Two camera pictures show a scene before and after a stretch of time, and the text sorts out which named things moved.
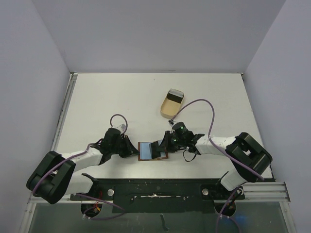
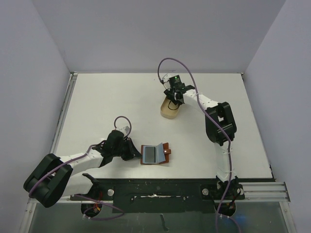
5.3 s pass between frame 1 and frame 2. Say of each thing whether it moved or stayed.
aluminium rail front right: stayed
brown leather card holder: moved
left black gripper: stayed
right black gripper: moved
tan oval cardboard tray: stayed
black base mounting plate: stayed
